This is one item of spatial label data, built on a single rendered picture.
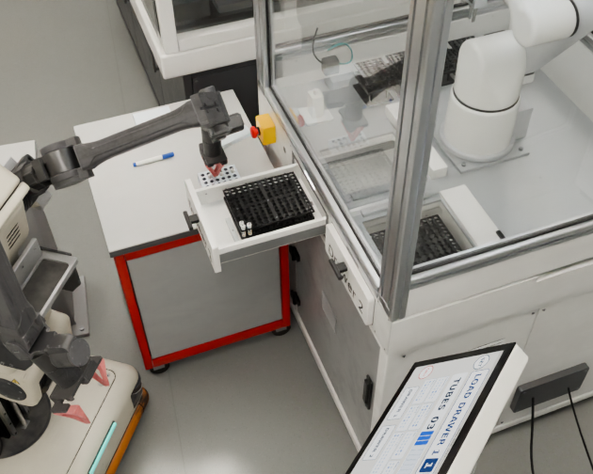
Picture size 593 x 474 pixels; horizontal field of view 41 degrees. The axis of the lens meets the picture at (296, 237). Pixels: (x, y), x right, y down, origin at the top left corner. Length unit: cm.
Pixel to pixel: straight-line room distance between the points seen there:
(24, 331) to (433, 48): 94
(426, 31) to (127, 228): 134
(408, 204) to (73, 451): 142
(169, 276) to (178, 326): 27
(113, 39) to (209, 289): 230
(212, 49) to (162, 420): 134
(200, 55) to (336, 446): 146
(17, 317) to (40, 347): 10
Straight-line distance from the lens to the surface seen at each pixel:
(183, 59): 288
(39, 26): 489
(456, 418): 157
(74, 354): 163
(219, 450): 283
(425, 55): 140
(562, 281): 220
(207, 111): 185
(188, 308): 271
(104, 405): 265
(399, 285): 183
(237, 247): 218
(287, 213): 223
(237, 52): 293
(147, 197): 253
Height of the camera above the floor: 251
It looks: 48 degrees down
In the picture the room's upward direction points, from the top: 1 degrees counter-clockwise
